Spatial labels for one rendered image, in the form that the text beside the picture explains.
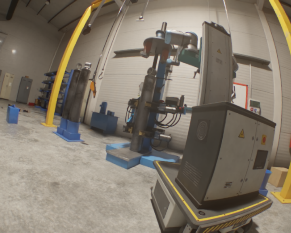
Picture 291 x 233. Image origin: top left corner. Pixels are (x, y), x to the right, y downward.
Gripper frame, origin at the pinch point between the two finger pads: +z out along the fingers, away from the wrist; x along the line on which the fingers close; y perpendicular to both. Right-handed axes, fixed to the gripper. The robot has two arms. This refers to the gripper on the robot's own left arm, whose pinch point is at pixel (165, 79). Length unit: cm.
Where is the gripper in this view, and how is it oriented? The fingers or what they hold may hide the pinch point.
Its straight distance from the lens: 234.1
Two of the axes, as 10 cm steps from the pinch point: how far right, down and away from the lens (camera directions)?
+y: -9.6, -1.9, 2.0
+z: -2.1, 9.8, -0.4
